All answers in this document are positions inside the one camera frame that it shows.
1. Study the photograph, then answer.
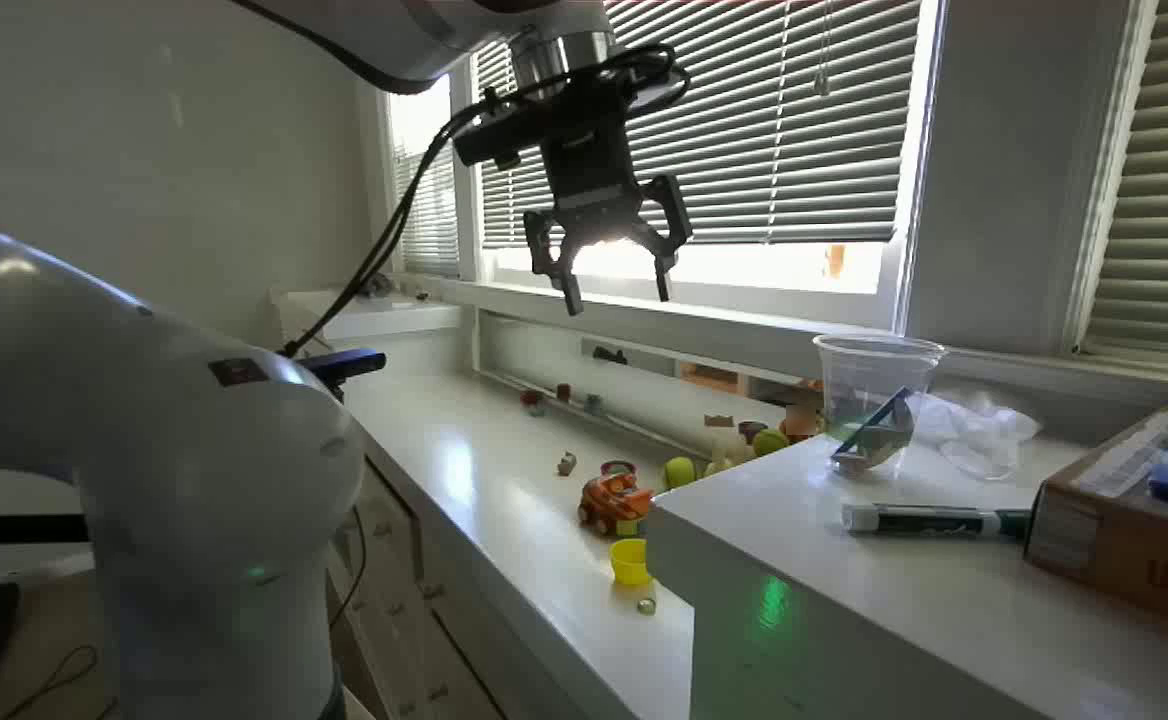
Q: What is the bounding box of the clear plastic bag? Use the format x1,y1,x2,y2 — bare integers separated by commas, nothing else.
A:
859,383,1045,488

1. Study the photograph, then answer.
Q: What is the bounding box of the orange toy car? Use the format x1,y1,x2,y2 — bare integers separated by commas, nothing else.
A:
574,466,654,542

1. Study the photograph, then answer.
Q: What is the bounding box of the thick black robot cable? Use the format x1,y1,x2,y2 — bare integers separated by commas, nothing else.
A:
274,38,691,360

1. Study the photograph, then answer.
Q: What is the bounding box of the white window blind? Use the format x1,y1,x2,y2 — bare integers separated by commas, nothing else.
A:
1079,0,1168,374
471,0,933,252

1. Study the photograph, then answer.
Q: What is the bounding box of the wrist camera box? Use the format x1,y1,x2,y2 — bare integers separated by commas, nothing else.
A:
451,94,553,170

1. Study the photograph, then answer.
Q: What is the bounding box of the blue grey plastic tool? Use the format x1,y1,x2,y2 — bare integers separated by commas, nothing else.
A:
829,383,920,481

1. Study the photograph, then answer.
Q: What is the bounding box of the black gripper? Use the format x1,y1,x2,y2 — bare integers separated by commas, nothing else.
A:
518,74,694,318

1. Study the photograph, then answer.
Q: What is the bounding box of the small yellow plastic cup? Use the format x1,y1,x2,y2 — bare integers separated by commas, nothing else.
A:
607,537,654,594

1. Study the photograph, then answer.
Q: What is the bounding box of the clear plastic cup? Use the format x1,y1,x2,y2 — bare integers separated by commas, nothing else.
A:
812,330,947,435

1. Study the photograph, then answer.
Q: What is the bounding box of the black stereo camera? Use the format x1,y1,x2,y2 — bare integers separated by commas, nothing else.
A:
295,344,391,398

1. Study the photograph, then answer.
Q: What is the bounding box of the yellow-green tennis ball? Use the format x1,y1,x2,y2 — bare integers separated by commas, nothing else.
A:
659,452,704,491

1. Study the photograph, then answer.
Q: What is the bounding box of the white marker pen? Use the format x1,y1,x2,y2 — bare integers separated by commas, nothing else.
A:
836,496,1034,542

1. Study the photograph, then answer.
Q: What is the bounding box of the white raised shelf unit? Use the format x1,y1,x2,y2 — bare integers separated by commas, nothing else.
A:
639,428,1168,720

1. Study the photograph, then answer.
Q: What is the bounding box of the brown cardboard box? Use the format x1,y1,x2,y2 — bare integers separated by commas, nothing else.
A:
1023,395,1168,643

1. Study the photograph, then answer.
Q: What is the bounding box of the white counter cabinet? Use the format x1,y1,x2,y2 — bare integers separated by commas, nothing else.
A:
324,452,517,720

